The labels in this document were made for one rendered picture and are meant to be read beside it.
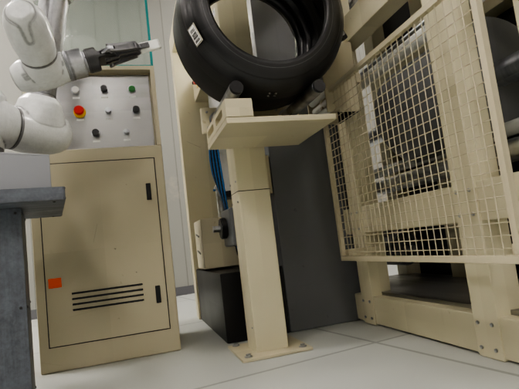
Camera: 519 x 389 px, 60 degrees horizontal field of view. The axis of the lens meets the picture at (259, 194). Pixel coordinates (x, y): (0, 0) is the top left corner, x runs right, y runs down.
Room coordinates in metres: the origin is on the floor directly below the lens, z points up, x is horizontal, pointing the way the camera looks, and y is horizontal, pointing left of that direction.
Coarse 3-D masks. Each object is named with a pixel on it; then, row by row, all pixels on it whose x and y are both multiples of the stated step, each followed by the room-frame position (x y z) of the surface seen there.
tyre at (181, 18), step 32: (192, 0) 1.30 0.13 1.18; (288, 0) 1.68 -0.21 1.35; (320, 0) 1.58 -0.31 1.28; (320, 32) 1.65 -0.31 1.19; (192, 64) 1.43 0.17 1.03; (224, 64) 1.34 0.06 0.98; (256, 64) 1.35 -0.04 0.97; (288, 64) 1.38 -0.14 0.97; (320, 64) 1.43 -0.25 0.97; (256, 96) 1.44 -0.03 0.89; (288, 96) 1.49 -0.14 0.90
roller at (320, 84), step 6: (312, 84) 1.42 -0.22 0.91; (318, 84) 1.42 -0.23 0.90; (324, 84) 1.42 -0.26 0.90; (306, 90) 1.48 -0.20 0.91; (312, 90) 1.43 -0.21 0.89; (318, 90) 1.42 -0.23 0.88; (300, 96) 1.52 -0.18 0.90; (306, 96) 1.49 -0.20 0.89; (312, 96) 1.46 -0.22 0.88; (294, 102) 1.59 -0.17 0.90; (300, 102) 1.54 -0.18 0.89; (306, 102) 1.52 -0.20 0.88; (288, 108) 1.65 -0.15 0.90; (294, 108) 1.60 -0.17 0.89; (300, 108) 1.58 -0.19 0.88; (282, 114) 1.72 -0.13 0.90; (288, 114) 1.67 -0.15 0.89; (294, 114) 1.65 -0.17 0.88
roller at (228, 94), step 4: (236, 80) 1.34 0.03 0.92; (232, 84) 1.34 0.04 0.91; (236, 84) 1.34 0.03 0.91; (240, 84) 1.34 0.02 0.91; (228, 88) 1.36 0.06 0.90; (232, 88) 1.34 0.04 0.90; (236, 88) 1.34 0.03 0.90; (240, 88) 1.34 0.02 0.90; (228, 92) 1.36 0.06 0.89; (232, 92) 1.34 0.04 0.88; (236, 92) 1.34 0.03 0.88; (240, 92) 1.35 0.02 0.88; (224, 96) 1.42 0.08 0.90; (228, 96) 1.38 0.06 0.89; (232, 96) 1.37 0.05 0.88; (236, 96) 1.37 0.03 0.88; (220, 104) 1.49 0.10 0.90; (216, 108) 1.56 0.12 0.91; (216, 112) 1.56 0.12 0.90; (212, 116) 1.64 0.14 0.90
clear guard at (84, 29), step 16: (80, 0) 1.90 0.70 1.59; (96, 0) 1.92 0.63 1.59; (112, 0) 1.94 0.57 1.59; (128, 0) 1.96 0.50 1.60; (144, 0) 1.98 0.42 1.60; (80, 16) 1.90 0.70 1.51; (96, 16) 1.92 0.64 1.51; (112, 16) 1.94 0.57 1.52; (128, 16) 1.96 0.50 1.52; (144, 16) 1.98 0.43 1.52; (80, 32) 1.90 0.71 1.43; (96, 32) 1.92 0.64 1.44; (112, 32) 1.94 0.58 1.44; (128, 32) 1.96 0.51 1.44; (144, 32) 1.98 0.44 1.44; (64, 48) 1.88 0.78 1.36; (80, 48) 1.90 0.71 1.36; (96, 48) 1.92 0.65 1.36; (128, 64) 1.95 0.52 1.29; (144, 64) 1.97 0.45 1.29
